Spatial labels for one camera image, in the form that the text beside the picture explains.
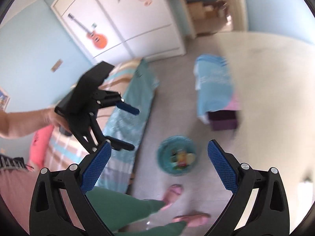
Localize pink slipper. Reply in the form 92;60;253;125
172;212;211;228
161;184;184;211

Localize pink shirt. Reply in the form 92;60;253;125
0;153;83;236

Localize tan wall switch plate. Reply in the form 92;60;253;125
51;59;63;73

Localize teal waste bin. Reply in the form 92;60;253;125
157;135;197;177

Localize light blue cloth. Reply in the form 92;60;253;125
193;54;236;121

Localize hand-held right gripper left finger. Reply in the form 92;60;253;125
29;139;116;236

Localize pink cloth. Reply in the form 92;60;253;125
226;93;241;112

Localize teal blanket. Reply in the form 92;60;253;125
95;58;159;195

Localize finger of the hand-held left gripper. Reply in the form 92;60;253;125
70;114;135;153
92;90;140;116

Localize white wardrobe with guitar sticker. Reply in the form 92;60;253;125
50;0;186;66

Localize person's left hand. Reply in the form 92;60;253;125
42;107;72;137

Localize purple box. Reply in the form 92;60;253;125
208;110;238;131

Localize green pants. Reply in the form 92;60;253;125
86;185;188;236

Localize pink pillow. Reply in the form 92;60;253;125
29;125;55;168

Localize person's left forearm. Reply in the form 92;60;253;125
0;108;48;139

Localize framed wall picture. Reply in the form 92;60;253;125
0;87;11;114

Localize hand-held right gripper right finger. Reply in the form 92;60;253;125
204;139;291;236

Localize bed with striped bedding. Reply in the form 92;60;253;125
29;57;159;195

